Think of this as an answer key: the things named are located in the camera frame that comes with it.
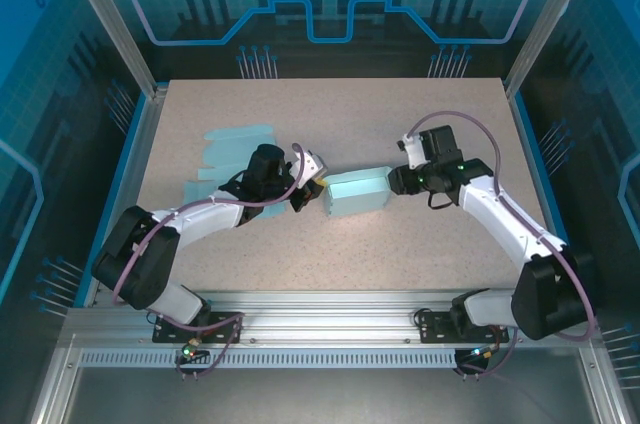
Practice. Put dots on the light blue paper box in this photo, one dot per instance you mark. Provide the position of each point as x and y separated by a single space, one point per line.
230 149
355 191

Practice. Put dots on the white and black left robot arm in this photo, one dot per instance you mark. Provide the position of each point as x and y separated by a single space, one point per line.
135 259

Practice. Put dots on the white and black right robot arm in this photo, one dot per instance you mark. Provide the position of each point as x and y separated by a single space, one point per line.
545 294

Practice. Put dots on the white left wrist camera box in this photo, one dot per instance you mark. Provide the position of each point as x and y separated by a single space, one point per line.
310 166

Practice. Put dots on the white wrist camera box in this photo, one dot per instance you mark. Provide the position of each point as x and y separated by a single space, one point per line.
414 154
310 166

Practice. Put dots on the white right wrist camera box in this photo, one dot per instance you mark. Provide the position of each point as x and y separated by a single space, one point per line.
414 154

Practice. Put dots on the aluminium frame rail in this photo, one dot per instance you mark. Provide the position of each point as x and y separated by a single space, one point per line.
325 314

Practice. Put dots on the aluminium side rail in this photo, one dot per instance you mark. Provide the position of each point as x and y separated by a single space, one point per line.
133 194

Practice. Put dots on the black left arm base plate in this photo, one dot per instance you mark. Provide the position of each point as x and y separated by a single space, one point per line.
220 326

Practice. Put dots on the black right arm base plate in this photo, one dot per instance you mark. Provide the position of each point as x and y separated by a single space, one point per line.
432 329

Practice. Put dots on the aluminium frame post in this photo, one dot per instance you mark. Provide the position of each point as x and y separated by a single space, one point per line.
551 19
122 29

